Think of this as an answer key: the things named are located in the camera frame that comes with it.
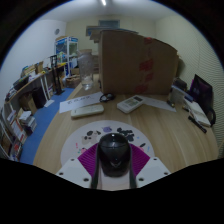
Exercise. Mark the blue book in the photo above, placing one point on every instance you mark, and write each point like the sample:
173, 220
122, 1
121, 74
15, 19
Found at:
181, 93

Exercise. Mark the white paper sheet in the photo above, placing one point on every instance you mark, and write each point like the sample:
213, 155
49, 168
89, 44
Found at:
78, 101
160, 104

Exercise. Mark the black computer mouse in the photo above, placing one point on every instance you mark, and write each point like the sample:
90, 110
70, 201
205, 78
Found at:
114, 154

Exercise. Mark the ceiling tube light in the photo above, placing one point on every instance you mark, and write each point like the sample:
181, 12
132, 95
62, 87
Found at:
103, 2

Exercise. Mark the cluttered shelf unit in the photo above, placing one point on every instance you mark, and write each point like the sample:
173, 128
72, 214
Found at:
16, 116

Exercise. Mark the grey door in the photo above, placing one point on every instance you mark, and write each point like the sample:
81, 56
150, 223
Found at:
109, 23

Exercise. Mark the black eyeglasses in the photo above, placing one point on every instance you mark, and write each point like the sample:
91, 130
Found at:
107, 97

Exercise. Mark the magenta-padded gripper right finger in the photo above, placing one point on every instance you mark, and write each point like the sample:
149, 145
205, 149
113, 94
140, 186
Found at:
153, 171

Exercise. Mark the white remote control with display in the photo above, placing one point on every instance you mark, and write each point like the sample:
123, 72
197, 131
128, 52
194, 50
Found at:
130, 104

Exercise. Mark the clear glass jar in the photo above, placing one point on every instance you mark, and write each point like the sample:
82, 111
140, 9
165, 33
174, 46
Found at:
85, 71

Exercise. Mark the large brown cardboard box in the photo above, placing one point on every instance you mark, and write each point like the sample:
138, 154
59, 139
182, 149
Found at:
126, 66

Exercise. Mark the black office chair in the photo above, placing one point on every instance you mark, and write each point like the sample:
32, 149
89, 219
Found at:
201, 91

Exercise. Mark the blue and white cabinet machine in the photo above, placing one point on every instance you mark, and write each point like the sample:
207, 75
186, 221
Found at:
66, 50

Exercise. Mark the white cartoon-print mouse pad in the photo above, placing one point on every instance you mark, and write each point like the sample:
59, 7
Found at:
80, 140

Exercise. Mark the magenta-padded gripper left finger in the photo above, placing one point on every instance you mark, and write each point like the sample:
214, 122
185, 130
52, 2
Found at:
75, 171

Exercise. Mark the round wall clock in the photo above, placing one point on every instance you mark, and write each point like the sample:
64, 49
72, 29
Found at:
57, 31

